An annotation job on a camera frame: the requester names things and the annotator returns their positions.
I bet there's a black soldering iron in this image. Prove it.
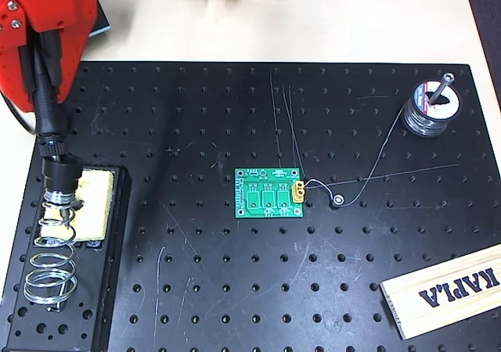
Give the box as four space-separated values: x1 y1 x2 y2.
21 30 85 222

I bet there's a teal Weller soldering station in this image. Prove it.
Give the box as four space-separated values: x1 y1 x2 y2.
86 0 112 40

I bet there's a green circuit board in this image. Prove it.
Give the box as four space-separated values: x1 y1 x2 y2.
233 167 305 219

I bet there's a black soldering stand base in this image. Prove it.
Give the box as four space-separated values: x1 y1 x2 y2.
2 165 132 352

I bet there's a metal spring iron holder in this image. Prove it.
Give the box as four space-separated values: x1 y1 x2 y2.
23 159 85 313

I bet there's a yellow cleaning sponge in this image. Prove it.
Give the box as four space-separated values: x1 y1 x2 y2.
41 170 115 243

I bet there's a yellow power connector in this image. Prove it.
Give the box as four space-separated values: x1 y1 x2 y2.
290 179 307 204

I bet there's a black perforated breadboard plate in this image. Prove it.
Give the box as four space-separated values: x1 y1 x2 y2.
0 60 501 352

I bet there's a wooden plank printed KAPLA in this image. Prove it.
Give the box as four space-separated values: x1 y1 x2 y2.
379 243 501 340

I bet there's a thin solder wire strand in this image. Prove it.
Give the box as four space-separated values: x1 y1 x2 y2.
303 107 406 208

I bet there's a solder wire spool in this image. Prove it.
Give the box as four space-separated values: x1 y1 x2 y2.
401 78 463 138

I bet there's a metal bolt post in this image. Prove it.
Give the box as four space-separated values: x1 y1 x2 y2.
428 72 456 106

